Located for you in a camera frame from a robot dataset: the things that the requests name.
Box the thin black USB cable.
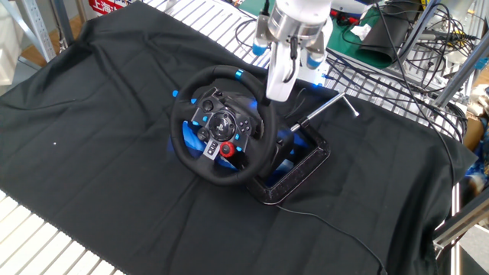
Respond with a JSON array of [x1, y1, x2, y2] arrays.
[[275, 204, 389, 275]]

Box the aluminium profile bar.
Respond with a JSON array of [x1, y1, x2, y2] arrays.
[[433, 44, 489, 110], [432, 190, 489, 251]]

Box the red cable connectors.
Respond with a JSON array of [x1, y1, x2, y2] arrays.
[[330, 9, 360, 27]]

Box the silver vertical post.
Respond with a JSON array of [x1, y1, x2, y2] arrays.
[[449, 179, 462, 275]]

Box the grey metal shelf frame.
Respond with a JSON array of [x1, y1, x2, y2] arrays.
[[0, 0, 57, 63]]

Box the crumpled white paper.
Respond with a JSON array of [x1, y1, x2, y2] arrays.
[[349, 22, 374, 41]]

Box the black rolled mat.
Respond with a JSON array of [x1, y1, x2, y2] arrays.
[[358, 2, 416, 69]]

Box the brown cardboard box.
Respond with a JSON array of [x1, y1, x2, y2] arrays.
[[463, 114, 487, 153]]

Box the black steering wheel blue stripe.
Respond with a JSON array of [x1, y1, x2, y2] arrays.
[[170, 64, 278, 187]]

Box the red white sign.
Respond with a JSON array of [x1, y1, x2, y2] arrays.
[[88, 0, 130, 17]]

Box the silver metal clamp rod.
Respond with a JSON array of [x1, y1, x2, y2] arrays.
[[290, 91, 360, 133]]

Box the blue patterned cloth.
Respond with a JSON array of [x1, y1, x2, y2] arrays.
[[460, 152, 489, 196]]

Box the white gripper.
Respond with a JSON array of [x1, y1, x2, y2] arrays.
[[261, 40, 298, 109]]

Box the white cabinet panel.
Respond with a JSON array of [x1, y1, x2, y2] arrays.
[[0, 0, 24, 87]]

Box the tangled black cable bundle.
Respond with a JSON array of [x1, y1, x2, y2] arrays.
[[328, 0, 478, 142]]

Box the silver wrist camera blue ends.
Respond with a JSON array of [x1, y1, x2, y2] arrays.
[[251, 14, 326, 70]]

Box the dark metal post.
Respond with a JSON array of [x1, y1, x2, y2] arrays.
[[51, 0, 76, 49]]

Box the black table cloth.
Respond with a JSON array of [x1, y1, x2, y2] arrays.
[[0, 2, 478, 275]]

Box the black wheel base unit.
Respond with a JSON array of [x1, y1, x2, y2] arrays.
[[244, 124, 332, 206]]

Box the white crumpled bag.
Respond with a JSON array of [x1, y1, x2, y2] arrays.
[[466, 83, 489, 118]]

